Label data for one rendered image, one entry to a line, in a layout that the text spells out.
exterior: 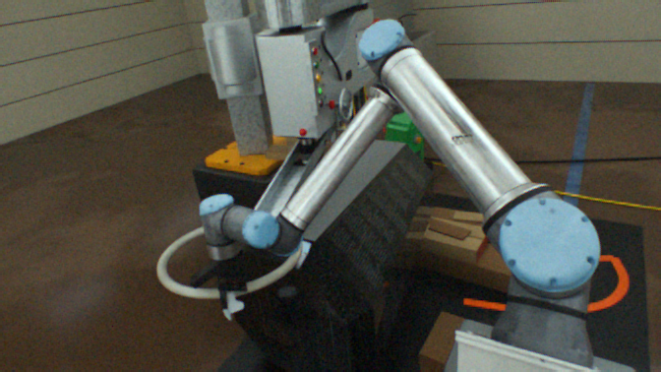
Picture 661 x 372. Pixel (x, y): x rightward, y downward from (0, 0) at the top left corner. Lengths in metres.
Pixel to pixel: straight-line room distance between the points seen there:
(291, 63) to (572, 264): 1.27
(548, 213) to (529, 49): 5.85
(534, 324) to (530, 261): 0.20
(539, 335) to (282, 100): 1.28
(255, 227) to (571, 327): 0.71
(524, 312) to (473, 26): 5.89
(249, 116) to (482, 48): 4.65
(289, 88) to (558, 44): 5.15
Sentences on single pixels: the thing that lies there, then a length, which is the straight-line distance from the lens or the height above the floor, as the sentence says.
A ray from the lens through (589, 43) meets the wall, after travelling 6.57.
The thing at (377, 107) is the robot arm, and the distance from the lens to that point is 1.21.
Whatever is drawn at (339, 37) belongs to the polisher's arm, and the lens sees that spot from 2.15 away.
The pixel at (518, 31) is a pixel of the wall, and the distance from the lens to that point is 6.60.
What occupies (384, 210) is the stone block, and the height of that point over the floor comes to 0.73.
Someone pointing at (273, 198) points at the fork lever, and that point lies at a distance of 1.82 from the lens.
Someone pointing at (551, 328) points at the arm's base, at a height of 1.10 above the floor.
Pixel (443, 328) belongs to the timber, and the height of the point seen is 0.13.
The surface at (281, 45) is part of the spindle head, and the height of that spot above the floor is 1.51.
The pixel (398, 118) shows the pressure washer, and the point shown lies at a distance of 3.66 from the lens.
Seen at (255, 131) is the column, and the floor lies 0.93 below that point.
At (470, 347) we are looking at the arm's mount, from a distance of 0.95.
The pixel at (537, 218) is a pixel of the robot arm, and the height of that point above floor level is 1.35.
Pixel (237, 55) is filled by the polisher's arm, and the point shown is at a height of 1.38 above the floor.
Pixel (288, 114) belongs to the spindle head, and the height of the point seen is 1.23.
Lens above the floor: 1.78
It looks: 27 degrees down
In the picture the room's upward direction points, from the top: 7 degrees counter-clockwise
